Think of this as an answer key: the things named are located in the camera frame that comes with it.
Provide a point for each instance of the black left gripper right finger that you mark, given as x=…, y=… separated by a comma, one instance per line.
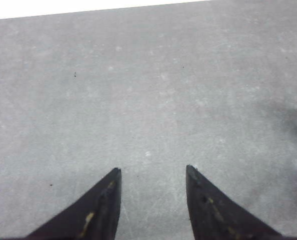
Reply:
x=214, y=216

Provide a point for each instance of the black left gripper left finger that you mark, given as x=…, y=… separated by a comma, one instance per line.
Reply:
x=94, y=216

